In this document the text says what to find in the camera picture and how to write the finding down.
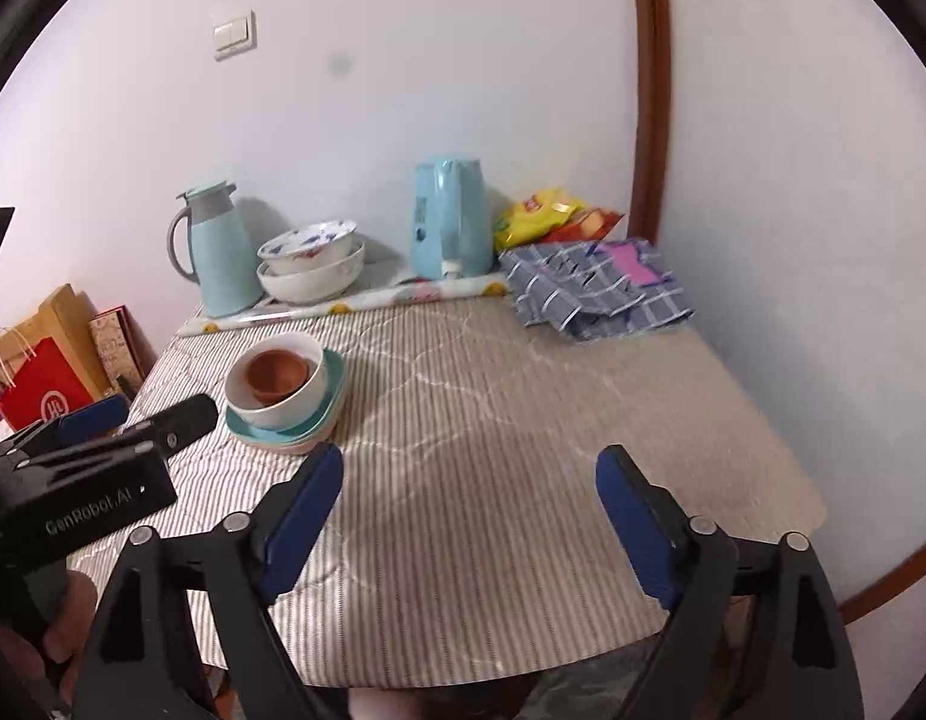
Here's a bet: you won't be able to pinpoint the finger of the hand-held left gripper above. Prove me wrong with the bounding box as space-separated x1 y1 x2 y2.
0 394 131 466
118 392 220 458

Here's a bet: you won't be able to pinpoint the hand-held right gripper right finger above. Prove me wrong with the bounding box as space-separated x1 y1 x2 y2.
594 444 865 720

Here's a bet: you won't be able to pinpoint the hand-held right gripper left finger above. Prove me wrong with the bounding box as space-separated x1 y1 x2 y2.
71 441 351 720

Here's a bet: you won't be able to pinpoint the pale green plate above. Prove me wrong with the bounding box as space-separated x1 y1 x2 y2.
233 390 351 457

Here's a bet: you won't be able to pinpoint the small brown bowl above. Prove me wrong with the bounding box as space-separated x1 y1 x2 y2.
245 349 321 406

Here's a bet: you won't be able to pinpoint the plain white bowl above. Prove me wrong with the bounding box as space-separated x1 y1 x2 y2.
224 330 330 432

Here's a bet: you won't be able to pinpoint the light blue plate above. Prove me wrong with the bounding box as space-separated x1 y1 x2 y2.
224 347 349 447

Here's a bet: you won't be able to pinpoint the person's left hand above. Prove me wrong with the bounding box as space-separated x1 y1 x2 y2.
0 568 98 702

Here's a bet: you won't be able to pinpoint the red paper bag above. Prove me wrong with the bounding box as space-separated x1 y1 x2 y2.
0 337 96 432

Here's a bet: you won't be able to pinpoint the patterned brown box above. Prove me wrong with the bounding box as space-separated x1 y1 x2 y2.
88 305 145 395

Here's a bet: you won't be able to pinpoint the brown paper bags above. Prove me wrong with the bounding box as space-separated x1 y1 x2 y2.
13 283 107 398

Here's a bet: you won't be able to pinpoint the striped tablecloth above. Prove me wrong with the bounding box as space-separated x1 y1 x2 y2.
68 274 828 691

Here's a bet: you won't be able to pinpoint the light blue thermos jug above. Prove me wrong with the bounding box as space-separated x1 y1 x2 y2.
167 181 265 318

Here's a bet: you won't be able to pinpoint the rolled fruit-print tablecloth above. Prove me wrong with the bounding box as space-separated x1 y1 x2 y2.
179 275 510 338

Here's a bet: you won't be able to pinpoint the white bowl grey pattern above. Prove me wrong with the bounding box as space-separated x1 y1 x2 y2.
256 238 366 306

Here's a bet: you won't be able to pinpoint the white bowl red pattern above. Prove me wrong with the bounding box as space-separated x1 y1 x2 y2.
256 220 359 276

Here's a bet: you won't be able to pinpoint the grey checked cloth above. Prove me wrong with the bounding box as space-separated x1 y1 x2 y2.
499 238 696 344

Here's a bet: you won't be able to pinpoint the wooden baseboard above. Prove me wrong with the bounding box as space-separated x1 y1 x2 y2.
838 525 926 625

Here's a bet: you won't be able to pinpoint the red chip bag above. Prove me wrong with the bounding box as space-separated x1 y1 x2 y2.
541 208 627 245

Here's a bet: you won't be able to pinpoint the yellow chip bag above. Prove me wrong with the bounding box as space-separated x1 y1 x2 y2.
494 190 584 252

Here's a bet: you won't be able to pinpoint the light blue electric kettle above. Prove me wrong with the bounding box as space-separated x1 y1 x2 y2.
410 157 498 281

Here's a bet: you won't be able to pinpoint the white light switch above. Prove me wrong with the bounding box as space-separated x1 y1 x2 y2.
212 10 257 61

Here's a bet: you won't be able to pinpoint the wooden door frame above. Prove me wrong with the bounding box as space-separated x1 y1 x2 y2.
628 0 674 245

